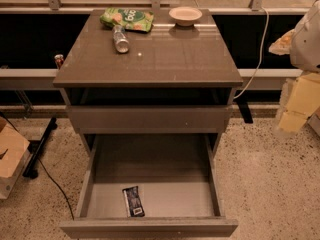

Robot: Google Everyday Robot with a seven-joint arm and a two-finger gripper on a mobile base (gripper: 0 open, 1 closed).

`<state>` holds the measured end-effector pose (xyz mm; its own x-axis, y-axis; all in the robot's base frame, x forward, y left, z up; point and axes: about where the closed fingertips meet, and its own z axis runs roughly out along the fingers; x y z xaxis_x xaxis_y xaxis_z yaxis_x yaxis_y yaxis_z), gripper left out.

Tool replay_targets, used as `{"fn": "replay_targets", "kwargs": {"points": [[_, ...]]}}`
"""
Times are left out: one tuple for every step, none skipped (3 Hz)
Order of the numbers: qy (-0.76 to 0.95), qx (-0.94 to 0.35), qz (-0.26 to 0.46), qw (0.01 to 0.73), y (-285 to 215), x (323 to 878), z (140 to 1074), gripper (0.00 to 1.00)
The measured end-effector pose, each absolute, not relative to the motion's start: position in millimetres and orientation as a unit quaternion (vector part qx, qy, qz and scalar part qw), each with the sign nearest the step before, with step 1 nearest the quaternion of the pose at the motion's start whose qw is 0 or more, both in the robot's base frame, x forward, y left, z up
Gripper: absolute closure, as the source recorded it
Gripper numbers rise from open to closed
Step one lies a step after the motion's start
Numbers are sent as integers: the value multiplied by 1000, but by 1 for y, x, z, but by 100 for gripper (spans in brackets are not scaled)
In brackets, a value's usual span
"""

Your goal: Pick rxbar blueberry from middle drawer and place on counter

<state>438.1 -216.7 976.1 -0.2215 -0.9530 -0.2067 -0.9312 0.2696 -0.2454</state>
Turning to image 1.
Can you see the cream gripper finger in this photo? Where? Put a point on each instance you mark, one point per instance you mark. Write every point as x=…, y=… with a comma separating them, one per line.
x=299, y=100
x=283, y=44

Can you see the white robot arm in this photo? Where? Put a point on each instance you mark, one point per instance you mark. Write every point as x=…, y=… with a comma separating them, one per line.
x=305, y=45

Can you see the black stand foot left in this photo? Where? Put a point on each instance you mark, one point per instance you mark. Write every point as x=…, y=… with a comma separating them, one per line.
x=35, y=148

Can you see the green snack bag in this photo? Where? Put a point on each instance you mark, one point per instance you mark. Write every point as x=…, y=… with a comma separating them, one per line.
x=129, y=19

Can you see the cardboard box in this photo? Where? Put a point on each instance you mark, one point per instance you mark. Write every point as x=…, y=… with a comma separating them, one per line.
x=314, y=121
x=13, y=156

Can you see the closed grey top drawer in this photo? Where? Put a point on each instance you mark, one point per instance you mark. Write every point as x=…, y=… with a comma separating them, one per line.
x=149, y=119

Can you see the red soda can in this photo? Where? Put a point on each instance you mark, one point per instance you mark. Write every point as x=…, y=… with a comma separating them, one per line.
x=59, y=60

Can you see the beige ceramic bowl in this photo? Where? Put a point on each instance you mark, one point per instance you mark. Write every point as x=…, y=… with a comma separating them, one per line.
x=185, y=16

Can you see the cardboard box left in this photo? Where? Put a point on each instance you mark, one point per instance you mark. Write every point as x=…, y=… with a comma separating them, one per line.
x=13, y=156

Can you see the dark blue rxbar wrapper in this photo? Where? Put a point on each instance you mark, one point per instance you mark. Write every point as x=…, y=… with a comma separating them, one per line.
x=133, y=202

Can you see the black post behind cabinet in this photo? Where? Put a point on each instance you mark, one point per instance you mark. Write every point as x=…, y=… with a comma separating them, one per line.
x=244, y=109

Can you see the open grey middle drawer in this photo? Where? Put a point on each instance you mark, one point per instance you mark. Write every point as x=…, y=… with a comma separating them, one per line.
x=174, y=174

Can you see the grey drawer cabinet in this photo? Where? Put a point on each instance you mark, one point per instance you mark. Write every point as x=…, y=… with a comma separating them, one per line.
x=170, y=66

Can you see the cardboard box right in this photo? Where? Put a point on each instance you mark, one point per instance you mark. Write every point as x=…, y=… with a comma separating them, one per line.
x=314, y=121

